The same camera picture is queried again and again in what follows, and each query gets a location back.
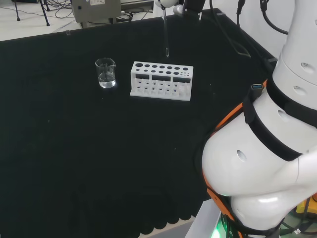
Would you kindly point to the white test tube rack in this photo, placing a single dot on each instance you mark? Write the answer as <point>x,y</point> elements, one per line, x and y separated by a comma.
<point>158,97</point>

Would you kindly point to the small clear glass beaker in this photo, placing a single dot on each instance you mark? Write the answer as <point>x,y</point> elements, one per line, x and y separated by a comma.
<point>106,84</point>

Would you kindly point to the black tripod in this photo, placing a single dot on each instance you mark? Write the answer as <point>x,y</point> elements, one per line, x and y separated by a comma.
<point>48,24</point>

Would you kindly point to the clear cloth clip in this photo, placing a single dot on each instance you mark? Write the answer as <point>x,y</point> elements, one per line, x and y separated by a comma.
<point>68,32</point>
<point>219,14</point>

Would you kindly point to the black bench cloth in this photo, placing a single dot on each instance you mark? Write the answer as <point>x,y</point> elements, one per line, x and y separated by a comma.
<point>99,148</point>

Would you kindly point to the grey metal box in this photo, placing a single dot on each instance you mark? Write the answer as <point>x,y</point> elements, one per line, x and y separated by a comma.
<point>99,12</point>

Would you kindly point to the clear glass rod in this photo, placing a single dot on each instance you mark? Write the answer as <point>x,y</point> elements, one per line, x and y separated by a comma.
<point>166,32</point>

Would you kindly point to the yellow stop button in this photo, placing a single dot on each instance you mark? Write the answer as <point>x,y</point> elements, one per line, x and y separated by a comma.
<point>302,209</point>

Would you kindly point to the blue plug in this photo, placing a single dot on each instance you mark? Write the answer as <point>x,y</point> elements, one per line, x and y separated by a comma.
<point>257,87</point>

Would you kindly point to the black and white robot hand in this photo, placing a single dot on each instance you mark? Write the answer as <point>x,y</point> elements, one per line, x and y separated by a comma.
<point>167,2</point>

